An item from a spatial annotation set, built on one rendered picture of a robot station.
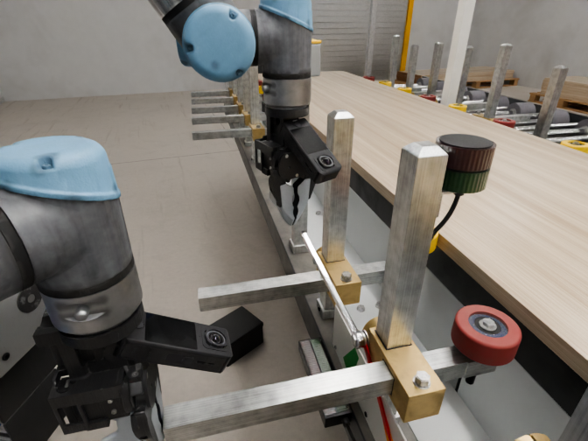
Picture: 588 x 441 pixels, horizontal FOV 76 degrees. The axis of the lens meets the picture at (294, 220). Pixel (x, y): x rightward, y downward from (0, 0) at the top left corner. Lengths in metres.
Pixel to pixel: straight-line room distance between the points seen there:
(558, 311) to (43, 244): 0.61
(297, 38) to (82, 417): 0.51
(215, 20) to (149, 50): 7.59
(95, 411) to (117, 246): 0.18
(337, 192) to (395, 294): 0.25
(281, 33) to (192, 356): 0.43
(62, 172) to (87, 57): 7.78
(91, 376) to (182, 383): 1.25
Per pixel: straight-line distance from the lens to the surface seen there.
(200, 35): 0.43
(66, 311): 0.35
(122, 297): 0.35
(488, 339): 0.55
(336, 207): 0.68
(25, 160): 0.30
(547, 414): 0.69
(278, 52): 0.58
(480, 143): 0.44
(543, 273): 0.73
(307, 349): 0.76
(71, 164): 0.29
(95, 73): 8.08
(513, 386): 0.72
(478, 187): 0.44
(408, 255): 0.45
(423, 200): 0.43
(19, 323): 0.56
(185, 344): 0.41
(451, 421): 0.82
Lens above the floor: 1.26
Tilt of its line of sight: 28 degrees down
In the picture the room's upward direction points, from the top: straight up
